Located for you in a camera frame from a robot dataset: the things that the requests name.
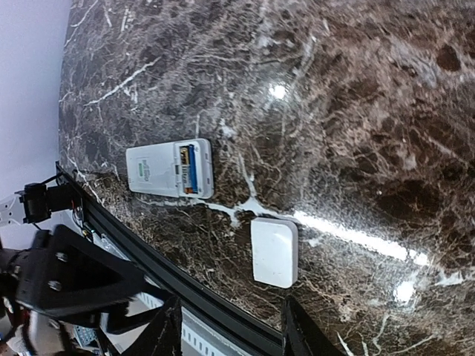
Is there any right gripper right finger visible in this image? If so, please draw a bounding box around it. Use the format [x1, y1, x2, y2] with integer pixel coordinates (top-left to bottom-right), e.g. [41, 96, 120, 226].
[281, 295, 343, 356]

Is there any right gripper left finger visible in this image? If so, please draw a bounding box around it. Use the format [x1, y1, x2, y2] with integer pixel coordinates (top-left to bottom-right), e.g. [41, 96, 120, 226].
[122, 296, 182, 356]

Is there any white slotted cable duct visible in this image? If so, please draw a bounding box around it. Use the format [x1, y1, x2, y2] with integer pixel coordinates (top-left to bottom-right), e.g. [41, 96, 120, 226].
[73, 289, 238, 356]

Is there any blue battery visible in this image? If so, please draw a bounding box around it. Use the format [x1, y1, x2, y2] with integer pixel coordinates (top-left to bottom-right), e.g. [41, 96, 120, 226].
[188, 145, 198, 194]

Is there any white battery compartment cover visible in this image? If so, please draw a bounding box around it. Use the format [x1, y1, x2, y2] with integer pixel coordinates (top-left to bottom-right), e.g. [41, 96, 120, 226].
[250, 217, 298, 289]

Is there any black front table rail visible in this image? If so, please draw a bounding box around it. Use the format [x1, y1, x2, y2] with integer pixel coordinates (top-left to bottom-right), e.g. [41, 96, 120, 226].
[56, 162, 282, 355]

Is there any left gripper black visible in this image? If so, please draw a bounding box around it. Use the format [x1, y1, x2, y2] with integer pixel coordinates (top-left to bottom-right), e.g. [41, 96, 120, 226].
[1, 225, 145, 355]

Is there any white remote control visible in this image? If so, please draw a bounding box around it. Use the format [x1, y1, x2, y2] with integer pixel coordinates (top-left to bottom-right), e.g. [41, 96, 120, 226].
[125, 138, 214, 200]

